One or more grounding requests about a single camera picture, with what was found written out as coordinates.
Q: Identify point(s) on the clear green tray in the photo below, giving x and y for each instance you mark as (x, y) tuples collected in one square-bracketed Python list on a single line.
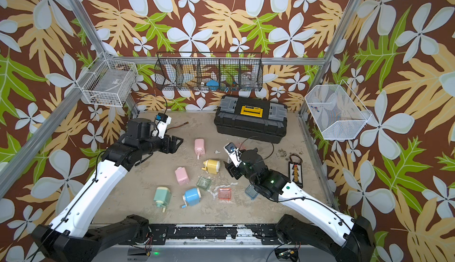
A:
[(204, 183)]

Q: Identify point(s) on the pink sharpener upright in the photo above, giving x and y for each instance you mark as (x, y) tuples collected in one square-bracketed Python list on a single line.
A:
[(199, 147)]

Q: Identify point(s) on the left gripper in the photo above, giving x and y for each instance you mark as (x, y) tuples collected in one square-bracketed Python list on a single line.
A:
[(173, 146)]

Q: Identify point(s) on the clear red tray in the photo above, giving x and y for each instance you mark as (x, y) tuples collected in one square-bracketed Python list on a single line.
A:
[(225, 194)]

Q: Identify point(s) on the white wire basket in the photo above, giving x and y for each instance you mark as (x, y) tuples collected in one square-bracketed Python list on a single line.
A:
[(338, 112), (108, 81)]

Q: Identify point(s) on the pink sharpener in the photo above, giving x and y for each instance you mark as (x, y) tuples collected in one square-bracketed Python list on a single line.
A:
[(199, 147), (182, 176)]

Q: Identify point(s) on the black plastic toolbox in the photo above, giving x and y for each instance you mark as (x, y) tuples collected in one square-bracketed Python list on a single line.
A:
[(253, 118)]

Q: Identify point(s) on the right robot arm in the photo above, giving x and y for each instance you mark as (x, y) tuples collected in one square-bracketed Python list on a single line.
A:
[(347, 239)]

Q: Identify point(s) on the black wire basket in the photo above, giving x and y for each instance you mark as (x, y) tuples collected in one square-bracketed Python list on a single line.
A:
[(198, 71)]

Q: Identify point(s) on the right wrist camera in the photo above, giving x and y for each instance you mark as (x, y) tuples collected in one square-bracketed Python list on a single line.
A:
[(233, 153)]

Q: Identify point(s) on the black battery holder right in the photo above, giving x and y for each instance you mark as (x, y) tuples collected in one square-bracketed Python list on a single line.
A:
[(295, 169)]

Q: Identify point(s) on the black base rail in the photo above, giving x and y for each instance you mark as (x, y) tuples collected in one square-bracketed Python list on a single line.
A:
[(164, 234)]

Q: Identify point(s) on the green sharpener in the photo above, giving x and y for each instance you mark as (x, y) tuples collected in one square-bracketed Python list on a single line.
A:
[(162, 197)]

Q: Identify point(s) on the yellow pencil sharpener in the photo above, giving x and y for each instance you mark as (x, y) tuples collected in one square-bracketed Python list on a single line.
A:
[(211, 166)]

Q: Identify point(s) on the white wire basket left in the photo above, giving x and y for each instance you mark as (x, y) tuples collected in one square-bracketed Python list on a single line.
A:
[(108, 81)]

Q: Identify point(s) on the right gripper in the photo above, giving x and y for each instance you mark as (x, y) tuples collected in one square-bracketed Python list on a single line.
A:
[(232, 170)]

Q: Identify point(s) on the clear blue tray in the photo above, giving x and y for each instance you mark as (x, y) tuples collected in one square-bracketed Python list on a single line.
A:
[(251, 192)]

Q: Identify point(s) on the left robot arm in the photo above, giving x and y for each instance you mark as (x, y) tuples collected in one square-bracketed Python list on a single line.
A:
[(69, 237)]

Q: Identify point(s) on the white wire basket right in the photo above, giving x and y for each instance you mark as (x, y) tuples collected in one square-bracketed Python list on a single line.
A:
[(338, 112)]

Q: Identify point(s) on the blue pencil sharpener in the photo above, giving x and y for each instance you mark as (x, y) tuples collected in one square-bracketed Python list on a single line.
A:
[(191, 197)]

